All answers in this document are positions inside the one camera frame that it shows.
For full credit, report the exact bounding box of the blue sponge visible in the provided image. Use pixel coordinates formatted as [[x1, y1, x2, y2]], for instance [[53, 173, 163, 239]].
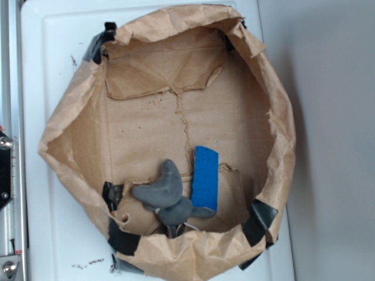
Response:
[[191, 146, 219, 212]]

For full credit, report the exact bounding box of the grey plush toy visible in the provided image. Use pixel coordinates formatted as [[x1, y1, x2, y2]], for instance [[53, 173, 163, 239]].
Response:
[[132, 159, 216, 239]]

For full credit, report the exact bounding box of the brown paper bag bin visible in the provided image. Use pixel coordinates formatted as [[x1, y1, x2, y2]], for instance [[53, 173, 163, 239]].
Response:
[[39, 5, 296, 280]]

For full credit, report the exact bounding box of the white plastic tray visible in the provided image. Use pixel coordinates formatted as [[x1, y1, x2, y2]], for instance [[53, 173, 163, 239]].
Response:
[[21, 1, 294, 280]]

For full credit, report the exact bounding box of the metal rail with bolts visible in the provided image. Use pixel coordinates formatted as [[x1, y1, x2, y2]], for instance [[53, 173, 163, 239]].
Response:
[[1, 1, 29, 280]]

